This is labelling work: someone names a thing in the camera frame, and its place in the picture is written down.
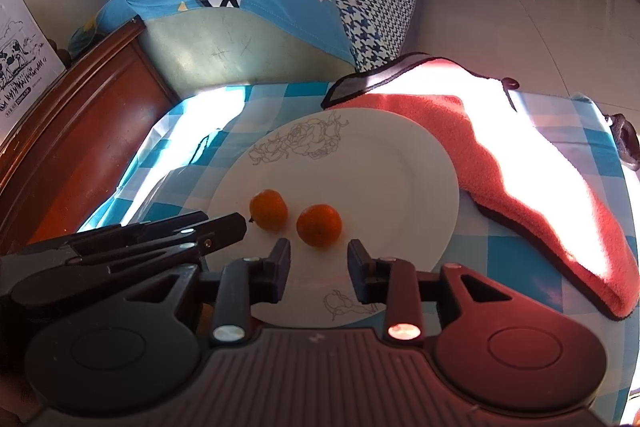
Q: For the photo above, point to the white floral plate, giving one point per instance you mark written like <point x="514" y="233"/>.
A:
<point x="390" y="180"/>

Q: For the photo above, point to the milk carton box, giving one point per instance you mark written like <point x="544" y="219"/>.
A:
<point x="28" y="64"/>

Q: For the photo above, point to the pale green sofa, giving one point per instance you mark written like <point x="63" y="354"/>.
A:
<point x="197" y="50"/>

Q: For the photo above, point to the red fleece cloth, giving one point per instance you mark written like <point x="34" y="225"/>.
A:
<point x="510" y="170"/>

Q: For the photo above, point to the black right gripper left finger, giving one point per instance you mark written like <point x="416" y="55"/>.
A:
<point x="244" y="283"/>

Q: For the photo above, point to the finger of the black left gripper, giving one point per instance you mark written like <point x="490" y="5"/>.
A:
<point x="207" y="236"/>
<point x="143" y="231"/>

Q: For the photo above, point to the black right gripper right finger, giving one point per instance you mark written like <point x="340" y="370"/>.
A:
<point x="391" y="282"/>

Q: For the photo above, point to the small orange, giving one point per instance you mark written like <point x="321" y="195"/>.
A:
<point x="269" y="211"/>
<point x="319" y="226"/>

